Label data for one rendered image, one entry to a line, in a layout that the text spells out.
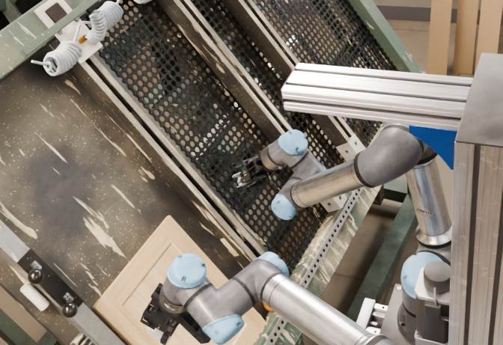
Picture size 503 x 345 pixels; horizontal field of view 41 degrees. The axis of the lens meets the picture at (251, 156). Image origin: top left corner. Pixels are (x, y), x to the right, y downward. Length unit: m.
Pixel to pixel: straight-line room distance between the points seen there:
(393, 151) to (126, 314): 0.88
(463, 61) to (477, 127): 3.72
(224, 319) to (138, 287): 0.65
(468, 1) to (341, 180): 3.11
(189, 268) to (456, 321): 0.53
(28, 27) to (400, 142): 1.04
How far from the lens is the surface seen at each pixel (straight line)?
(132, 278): 2.00
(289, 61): 2.55
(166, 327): 1.60
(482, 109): 1.12
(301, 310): 1.35
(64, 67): 1.85
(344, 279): 3.50
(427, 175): 1.78
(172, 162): 2.08
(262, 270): 1.44
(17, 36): 1.95
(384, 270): 3.29
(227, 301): 1.41
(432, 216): 1.87
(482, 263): 1.24
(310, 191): 1.81
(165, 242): 2.07
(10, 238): 1.84
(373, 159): 1.63
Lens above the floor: 2.70
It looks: 39 degrees down
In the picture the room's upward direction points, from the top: 12 degrees counter-clockwise
